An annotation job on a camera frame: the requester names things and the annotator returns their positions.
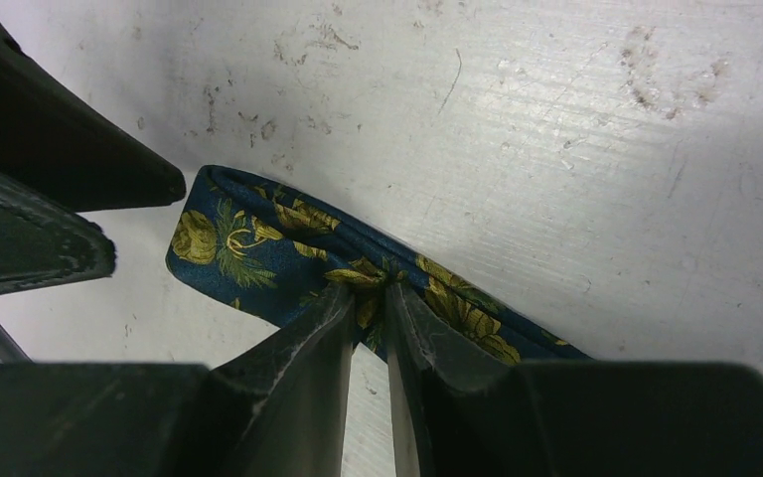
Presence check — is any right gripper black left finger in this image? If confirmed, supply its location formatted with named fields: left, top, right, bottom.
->
left=0, top=284, right=355, bottom=476

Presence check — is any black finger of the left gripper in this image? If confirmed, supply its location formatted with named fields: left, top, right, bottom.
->
left=0, top=173, right=116, bottom=295
left=0, top=23, right=186, bottom=212

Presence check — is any blue yellow floral tie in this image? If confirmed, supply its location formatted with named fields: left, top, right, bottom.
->
left=166, top=165, right=581, bottom=365

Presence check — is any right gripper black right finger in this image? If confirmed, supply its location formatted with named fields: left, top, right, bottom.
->
left=385, top=285, right=763, bottom=476

